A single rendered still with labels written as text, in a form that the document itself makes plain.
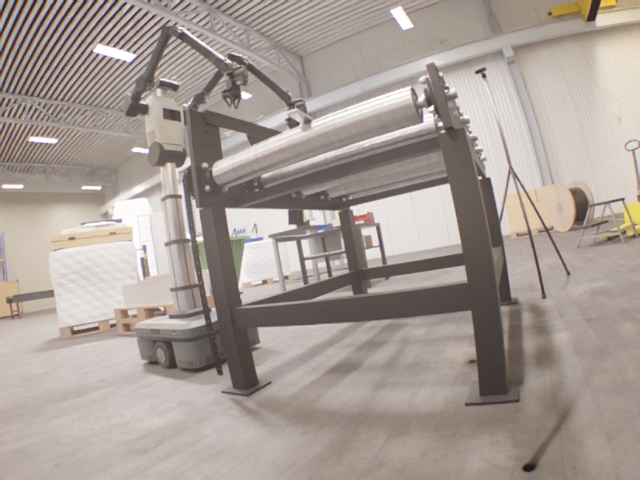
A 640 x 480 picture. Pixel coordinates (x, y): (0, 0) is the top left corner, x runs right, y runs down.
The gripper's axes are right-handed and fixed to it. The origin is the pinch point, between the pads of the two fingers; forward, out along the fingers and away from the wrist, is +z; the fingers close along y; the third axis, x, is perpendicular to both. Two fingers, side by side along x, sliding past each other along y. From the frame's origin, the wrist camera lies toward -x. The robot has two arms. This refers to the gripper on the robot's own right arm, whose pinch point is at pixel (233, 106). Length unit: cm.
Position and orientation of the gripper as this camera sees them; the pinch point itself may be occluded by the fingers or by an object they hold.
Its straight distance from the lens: 191.3
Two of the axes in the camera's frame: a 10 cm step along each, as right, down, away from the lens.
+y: 5.0, -0.6, 8.6
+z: 1.8, 9.8, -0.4
